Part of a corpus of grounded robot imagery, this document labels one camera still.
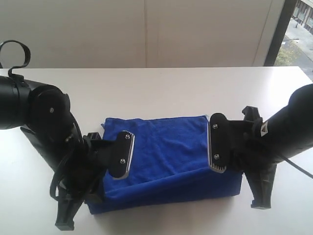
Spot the black left camera cable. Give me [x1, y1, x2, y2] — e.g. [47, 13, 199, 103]
[48, 122, 84, 199]

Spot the blue microfibre towel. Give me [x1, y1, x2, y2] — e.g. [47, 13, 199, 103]
[87, 115, 242, 215]

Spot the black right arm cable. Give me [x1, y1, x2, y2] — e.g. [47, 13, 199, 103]
[283, 158, 313, 179]

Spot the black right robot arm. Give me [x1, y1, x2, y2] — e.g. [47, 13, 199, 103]
[237, 84, 313, 210]

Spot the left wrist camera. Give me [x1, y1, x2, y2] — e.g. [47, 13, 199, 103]
[91, 131, 135, 180]

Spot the dark window frame post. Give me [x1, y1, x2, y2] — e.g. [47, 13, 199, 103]
[264, 0, 297, 67]

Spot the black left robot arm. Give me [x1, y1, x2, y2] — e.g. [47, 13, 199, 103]
[0, 69, 103, 231]

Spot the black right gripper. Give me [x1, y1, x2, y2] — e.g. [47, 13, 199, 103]
[235, 106, 277, 209]

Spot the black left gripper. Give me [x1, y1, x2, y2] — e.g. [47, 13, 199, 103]
[50, 133, 104, 231]

